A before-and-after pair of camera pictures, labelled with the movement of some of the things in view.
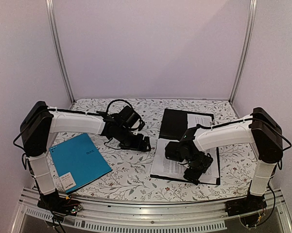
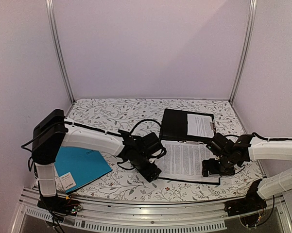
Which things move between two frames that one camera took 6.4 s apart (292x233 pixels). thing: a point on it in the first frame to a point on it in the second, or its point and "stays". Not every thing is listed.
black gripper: [179, 151] to [221, 145]
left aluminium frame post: [50, 10] stays
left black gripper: [137, 146] to [147, 174]
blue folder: [78, 161] stays
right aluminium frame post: [250, 25] stays
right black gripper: [194, 177] to [213, 170]
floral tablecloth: [130, 179] stays
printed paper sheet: [193, 120] stays
